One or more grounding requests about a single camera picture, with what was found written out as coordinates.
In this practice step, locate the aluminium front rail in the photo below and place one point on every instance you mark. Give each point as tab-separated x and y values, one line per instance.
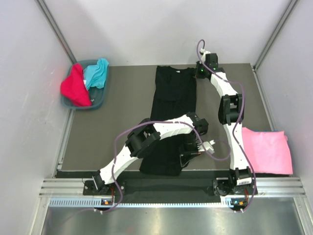
265	186

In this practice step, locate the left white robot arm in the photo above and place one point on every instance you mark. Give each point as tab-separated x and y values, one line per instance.
139	141

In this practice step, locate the blue laundry basket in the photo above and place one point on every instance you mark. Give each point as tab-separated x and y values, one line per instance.
96	95

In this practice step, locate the folded pink t shirt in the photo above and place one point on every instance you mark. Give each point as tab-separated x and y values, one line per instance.
268	151

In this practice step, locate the aluminium frame post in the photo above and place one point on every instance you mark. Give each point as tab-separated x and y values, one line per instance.
275	33
56	30

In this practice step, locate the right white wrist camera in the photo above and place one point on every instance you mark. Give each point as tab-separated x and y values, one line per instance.
203	53

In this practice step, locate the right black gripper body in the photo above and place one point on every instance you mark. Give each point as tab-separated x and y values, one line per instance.
200	68

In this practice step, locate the right aluminium frame post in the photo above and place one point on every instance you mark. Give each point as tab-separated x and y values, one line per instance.
275	33

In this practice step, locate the slotted grey cable duct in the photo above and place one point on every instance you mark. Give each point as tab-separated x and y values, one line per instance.
107	202

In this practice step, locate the teal t shirt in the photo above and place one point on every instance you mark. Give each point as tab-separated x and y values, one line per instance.
95	75

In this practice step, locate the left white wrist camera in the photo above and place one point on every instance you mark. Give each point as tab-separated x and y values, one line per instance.
208	146

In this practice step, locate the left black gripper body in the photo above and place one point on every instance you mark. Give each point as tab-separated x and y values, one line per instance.
189	145

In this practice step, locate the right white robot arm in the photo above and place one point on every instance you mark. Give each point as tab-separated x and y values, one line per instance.
230	115

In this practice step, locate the red t shirt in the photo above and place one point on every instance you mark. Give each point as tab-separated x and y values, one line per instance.
74	89

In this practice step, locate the black t shirt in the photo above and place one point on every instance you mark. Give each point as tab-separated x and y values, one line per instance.
175	95

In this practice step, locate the left aluminium frame post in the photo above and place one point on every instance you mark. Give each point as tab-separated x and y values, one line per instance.
56	30

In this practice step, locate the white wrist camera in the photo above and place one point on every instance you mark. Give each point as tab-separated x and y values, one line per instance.
203	53
208	146

